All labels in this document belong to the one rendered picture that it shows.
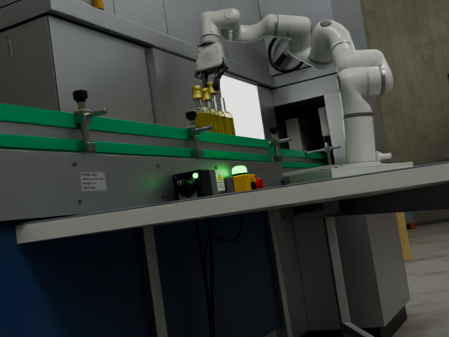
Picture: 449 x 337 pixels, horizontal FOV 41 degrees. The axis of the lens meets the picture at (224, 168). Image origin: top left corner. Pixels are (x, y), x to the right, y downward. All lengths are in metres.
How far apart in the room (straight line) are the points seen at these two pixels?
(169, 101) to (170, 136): 0.56
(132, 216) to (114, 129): 0.35
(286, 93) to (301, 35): 0.89
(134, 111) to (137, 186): 0.64
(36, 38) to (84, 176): 0.65
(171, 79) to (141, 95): 0.17
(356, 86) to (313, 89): 1.14
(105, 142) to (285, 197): 0.45
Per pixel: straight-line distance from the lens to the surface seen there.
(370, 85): 1.94
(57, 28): 1.79
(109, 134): 1.36
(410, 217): 12.22
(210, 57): 2.18
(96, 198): 1.26
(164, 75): 2.14
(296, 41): 2.26
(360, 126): 1.91
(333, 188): 1.11
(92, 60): 1.87
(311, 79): 3.07
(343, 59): 2.03
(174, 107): 2.14
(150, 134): 1.49
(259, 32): 2.29
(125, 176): 1.35
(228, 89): 2.59
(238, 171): 1.76
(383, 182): 1.14
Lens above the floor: 0.70
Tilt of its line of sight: 5 degrees up
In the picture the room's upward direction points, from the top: 8 degrees counter-clockwise
